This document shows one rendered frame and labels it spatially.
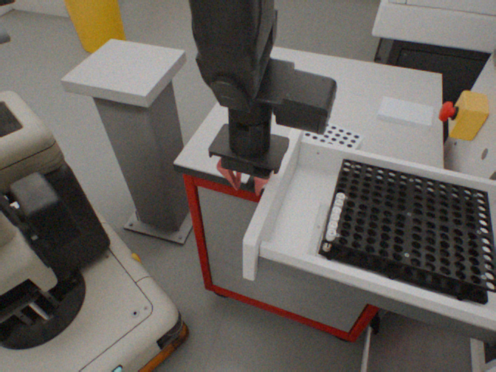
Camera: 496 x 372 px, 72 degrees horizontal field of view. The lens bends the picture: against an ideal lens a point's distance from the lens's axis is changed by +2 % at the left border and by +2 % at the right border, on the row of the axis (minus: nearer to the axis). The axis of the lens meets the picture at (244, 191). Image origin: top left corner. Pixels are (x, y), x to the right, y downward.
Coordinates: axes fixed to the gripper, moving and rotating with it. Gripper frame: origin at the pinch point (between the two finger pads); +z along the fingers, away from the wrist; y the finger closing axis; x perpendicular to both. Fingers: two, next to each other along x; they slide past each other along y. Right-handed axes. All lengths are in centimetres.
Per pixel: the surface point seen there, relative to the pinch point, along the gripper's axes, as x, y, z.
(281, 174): 1.7, 4.8, -3.0
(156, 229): 35, -55, 89
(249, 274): -11.6, 4.4, 5.7
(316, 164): 14.2, 8.9, 5.3
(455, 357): -7.5, 38.5, 19.2
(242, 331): 6, -3, 90
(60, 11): 217, -255, 90
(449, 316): -10.1, 30.3, 2.2
